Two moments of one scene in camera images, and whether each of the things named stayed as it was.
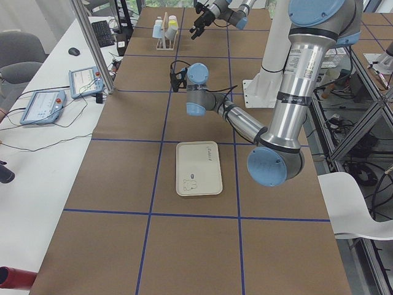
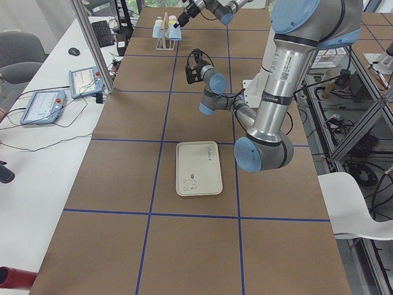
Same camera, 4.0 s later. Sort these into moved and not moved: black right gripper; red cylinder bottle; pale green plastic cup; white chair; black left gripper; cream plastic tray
Moved: black left gripper; black right gripper
Not moved: cream plastic tray; pale green plastic cup; red cylinder bottle; white chair
